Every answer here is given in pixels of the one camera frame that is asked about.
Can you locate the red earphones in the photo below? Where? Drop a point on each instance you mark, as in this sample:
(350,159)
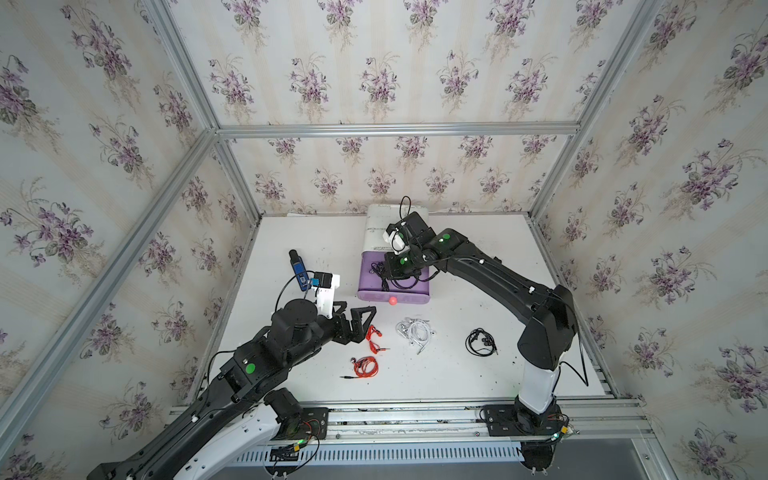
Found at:
(372,335)
(363,368)

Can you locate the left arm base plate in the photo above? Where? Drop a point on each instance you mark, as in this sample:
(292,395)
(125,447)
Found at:
(310,422)

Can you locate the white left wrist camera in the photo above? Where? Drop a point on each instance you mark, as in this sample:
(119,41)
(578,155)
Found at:
(325,285)

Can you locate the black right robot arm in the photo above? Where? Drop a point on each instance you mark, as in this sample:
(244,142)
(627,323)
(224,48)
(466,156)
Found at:
(548,316)

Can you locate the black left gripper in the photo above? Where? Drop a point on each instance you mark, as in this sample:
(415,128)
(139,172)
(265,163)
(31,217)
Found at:
(357,334)

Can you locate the red earphones lower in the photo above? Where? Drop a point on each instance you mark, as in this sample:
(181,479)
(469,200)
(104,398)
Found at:
(363,368)

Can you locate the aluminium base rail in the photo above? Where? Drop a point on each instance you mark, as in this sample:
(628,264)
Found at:
(460,420)

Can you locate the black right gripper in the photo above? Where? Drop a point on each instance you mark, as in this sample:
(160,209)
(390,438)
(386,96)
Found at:
(389,269)

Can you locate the black earphones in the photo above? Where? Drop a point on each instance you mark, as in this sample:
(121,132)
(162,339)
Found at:
(379,269)
(480,343)

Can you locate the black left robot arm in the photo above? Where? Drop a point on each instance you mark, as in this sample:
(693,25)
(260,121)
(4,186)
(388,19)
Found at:
(245,403)

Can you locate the blue black stapler box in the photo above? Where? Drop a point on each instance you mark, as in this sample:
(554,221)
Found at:
(302,275)

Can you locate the purple top drawer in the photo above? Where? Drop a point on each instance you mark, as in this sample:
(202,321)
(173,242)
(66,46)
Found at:
(408,291)

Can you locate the red earphones upper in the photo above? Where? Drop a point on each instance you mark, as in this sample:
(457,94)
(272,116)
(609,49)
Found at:
(372,335)

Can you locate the white earphones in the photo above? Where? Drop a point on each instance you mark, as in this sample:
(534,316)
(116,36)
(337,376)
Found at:
(418,332)

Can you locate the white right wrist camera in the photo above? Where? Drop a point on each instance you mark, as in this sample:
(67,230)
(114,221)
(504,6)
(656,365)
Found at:
(397,240)

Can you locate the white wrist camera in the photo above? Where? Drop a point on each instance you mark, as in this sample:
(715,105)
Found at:
(397,240)
(325,285)

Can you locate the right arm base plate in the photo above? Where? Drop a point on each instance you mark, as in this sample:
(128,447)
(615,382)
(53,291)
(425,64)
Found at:
(516,420)

